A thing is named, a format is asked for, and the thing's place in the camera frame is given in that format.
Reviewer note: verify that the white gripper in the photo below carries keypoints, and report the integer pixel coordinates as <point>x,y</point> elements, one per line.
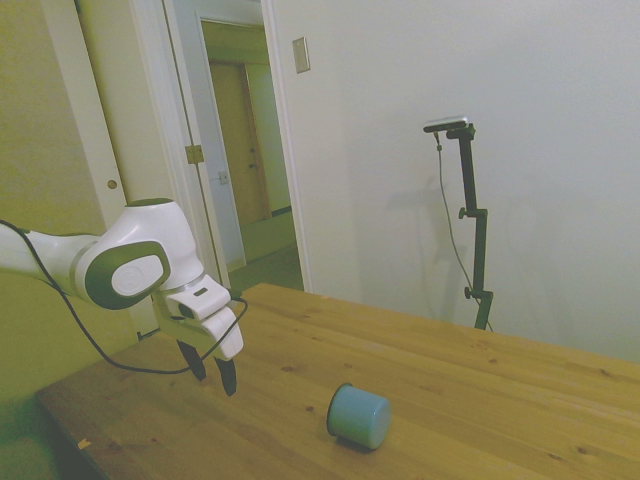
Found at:
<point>226,336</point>

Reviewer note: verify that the blue enamel mug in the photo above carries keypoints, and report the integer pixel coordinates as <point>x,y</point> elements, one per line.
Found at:
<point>360,417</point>

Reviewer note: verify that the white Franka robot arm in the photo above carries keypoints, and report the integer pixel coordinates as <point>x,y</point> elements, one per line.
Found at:
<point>150,235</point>

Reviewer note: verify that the metal door latch plate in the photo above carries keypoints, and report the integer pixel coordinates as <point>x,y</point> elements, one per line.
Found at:
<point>222,178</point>

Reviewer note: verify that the brass door hinge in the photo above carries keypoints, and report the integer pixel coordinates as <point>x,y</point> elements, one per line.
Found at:
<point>194,154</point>

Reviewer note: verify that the wooden hallway door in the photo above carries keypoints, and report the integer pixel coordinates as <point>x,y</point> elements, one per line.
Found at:
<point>235,150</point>

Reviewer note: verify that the white open room door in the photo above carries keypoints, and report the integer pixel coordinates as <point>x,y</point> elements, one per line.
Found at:
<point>212,125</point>

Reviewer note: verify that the white closet door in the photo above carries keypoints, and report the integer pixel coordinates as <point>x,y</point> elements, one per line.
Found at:
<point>120,125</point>

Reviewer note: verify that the black camera stand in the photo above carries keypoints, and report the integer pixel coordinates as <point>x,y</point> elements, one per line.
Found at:
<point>440,170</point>
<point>480,250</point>

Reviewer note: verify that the white wall switch plate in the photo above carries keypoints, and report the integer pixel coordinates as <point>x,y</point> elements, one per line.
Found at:
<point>301,55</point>

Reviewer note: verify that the silver black stereo camera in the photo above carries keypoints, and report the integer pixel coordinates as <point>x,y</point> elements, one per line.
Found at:
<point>445,123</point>

